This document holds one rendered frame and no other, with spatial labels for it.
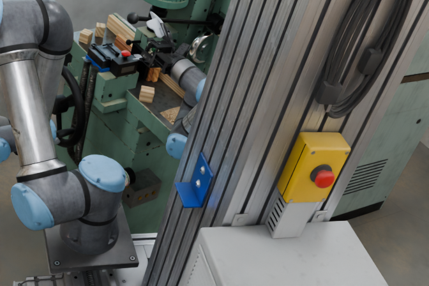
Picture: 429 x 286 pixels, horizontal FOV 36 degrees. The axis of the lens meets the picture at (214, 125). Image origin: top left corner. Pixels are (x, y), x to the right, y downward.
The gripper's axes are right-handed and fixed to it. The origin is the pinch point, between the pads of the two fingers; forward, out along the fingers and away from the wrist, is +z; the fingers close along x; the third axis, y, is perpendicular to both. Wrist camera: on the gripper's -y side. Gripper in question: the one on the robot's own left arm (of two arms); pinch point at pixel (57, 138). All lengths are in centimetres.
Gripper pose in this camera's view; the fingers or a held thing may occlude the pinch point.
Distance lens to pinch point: 210.6
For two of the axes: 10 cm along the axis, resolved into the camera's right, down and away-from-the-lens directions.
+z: 5.4, 2.2, 8.1
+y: -5.8, 8.0, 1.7
